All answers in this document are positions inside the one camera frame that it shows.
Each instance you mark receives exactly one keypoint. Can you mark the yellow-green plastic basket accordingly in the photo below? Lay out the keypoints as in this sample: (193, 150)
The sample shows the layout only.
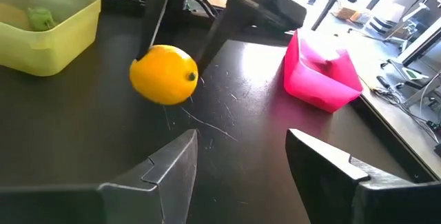
(62, 48)

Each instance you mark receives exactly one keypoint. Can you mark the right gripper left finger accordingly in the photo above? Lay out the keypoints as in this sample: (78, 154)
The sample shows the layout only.
(138, 200)

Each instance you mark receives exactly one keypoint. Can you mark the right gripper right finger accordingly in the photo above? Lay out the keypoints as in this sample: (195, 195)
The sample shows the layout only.
(344, 200)

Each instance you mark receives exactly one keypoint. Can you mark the small green bell pepper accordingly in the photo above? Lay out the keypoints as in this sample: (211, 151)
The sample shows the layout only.
(40, 18)

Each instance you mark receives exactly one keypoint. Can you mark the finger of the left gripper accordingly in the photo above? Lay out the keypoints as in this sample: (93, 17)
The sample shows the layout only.
(155, 10)
(220, 34)

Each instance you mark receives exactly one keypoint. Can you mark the yellow lemon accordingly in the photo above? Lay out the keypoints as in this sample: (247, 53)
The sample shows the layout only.
(162, 76)

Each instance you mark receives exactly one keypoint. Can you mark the pink plastic basket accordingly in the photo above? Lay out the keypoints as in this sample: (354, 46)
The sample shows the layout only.
(317, 86)

